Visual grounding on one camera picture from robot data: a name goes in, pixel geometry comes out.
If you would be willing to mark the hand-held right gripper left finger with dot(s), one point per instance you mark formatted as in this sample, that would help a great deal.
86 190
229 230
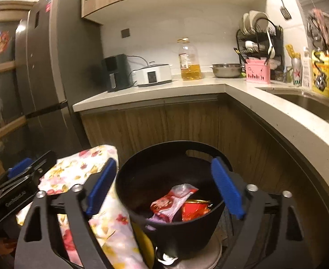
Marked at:
103 185

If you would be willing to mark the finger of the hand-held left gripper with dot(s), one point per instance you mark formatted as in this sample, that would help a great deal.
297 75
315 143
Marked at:
38 171
20 167

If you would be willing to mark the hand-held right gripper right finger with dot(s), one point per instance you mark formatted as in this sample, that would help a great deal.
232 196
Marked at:
226 187

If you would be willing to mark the red paper cup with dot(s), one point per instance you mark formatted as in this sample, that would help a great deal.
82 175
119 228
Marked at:
195 210

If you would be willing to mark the red white plastic bag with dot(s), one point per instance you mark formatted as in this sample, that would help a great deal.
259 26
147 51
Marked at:
167 203

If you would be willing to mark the black trash bin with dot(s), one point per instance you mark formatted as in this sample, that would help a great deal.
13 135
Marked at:
181 241

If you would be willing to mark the floral tablecloth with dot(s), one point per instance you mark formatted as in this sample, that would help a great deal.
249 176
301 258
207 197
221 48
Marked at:
77 168

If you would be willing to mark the wooden glass door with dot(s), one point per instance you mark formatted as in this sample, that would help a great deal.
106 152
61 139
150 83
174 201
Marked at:
2 95

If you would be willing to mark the yellow object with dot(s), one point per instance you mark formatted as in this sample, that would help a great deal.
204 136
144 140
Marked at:
145 246

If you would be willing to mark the wooden base cabinet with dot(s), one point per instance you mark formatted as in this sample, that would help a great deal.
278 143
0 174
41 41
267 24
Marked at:
181 123

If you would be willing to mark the grey refrigerator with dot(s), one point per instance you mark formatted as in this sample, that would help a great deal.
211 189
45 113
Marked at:
55 61

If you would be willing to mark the black air fryer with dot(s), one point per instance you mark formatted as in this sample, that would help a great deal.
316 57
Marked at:
117 72

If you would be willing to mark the steel basin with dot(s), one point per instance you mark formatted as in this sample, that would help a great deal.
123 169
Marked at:
226 71

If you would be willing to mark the pink utensil holder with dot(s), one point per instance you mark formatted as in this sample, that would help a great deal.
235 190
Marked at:
257 72

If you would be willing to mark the white electric cooker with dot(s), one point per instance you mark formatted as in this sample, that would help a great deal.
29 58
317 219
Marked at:
153 75

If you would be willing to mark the steel sink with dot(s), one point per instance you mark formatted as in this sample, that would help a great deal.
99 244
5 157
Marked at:
315 103

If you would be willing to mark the cooking oil bottle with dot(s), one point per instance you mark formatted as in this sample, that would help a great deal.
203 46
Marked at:
190 67

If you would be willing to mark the silver drink can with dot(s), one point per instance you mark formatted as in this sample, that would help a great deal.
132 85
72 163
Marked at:
296 72

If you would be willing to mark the white detergent bottle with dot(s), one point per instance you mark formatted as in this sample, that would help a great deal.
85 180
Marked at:
306 70

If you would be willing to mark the spring kitchen faucet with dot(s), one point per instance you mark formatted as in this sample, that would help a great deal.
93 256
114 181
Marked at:
320 78

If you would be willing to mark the white ladle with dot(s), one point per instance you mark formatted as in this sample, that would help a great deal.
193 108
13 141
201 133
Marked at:
271 47

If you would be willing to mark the black dish rack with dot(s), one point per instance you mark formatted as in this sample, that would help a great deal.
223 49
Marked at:
279 47

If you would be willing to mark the yellow detergent bottle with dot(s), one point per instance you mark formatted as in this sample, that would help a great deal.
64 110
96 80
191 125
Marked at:
325 72

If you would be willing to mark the white plate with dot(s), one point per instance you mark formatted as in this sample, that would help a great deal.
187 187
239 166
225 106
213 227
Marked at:
258 19
245 23

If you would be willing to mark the hanging metal spatula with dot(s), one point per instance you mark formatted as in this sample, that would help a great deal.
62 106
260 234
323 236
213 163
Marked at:
285 12

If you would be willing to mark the pink dish cloth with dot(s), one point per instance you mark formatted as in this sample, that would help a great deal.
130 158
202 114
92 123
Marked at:
318 25

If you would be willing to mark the dark wall socket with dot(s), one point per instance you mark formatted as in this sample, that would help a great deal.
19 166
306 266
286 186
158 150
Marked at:
125 33

